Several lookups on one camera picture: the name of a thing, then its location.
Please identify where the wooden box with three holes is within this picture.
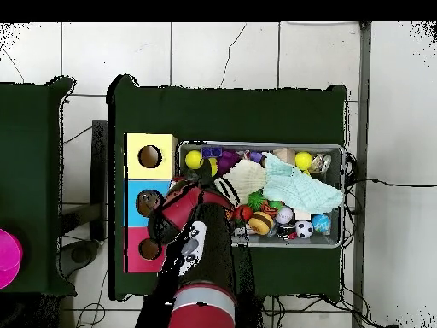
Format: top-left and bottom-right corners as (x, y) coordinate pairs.
(124, 132), (179, 273)

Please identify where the black and white football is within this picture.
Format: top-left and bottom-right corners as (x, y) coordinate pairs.
(295, 220), (315, 239)

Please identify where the black upright panel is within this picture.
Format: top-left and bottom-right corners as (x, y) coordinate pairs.
(90, 119), (109, 240)

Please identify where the toy burger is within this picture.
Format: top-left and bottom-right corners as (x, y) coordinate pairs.
(248, 211), (274, 236)

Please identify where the cream white cloth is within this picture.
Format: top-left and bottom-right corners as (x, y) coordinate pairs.
(213, 159), (268, 206)

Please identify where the mint green cloth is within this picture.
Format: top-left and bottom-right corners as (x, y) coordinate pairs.
(261, 152), (345, 215)

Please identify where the magenta plastic bowl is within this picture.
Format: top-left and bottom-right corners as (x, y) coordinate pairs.
(0, 227), (24, 290)

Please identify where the black cable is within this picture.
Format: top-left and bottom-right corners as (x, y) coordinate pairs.
(353, 176), (437, 189)

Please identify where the grey metal bar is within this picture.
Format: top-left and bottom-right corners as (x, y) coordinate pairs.
(351, 21), (372, 328)

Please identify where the blue globe ball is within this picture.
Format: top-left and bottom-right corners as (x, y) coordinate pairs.
(311, 214), (332, 234)

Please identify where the dark green tablecloth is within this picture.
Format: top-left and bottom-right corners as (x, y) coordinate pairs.
(0, 76), (78, 296)
(107, 73), (348, 302)

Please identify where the purple rubber toy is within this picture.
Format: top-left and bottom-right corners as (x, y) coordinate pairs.
(218, 149), (242, 175)

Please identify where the metal wire mesh bin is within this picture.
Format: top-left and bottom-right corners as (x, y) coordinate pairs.
(176, 141), (346, 249)

